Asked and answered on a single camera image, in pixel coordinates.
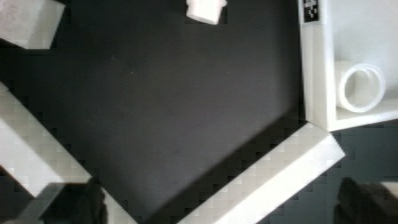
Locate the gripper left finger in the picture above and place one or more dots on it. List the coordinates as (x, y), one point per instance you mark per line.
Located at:
(78, 205)

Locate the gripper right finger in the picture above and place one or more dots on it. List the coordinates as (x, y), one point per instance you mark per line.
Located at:
(366, 203)

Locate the white square table top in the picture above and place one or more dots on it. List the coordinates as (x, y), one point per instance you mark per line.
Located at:
(348, 42)

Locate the white table leg front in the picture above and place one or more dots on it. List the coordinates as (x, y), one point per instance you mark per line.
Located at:
(204, 10)

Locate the white table leg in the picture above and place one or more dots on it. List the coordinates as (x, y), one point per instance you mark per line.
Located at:
(28, 22)
(204, 10)

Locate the white table leg far left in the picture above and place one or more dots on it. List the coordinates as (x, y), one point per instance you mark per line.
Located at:
(28, 22)

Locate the white U-shaped obstacle fence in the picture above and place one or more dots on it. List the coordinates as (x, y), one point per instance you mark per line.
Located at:
(42, 167)

